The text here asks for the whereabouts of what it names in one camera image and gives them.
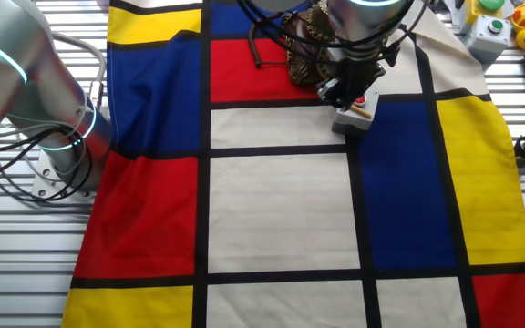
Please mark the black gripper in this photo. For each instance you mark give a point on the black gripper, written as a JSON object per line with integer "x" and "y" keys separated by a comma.
{"x": 363, "y": 75}

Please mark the grey box with red button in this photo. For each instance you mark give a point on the grey box with red button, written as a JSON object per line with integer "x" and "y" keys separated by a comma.
{"x": 353, "y": 124}

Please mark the brown brass rotary phone base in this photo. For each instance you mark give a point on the brown brass rotary phone base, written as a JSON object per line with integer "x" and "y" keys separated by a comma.
{"x": 303, "y": 54}

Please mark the colourful Mondrian pattern tablecloth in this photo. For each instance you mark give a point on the colourful Mondrian pattern tablecloth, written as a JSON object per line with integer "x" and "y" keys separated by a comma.
{"x": 281, "y": 214}

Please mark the grey box with green button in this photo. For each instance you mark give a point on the grey box with green button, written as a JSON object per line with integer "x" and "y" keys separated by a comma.
{"x": 488, "y": 41}

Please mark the yellow box with green button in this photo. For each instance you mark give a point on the yellow box with green button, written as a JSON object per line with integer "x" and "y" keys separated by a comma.
{"x": 474, "y": 9}

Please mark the wrist camera on grey bracket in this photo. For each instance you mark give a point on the wrist camera on grey bracket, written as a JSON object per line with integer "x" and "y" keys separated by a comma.
{"x": 391, "y": 54}

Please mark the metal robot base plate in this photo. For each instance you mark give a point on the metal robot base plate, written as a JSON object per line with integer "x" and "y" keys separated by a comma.
{"x": 46, "y": 180}

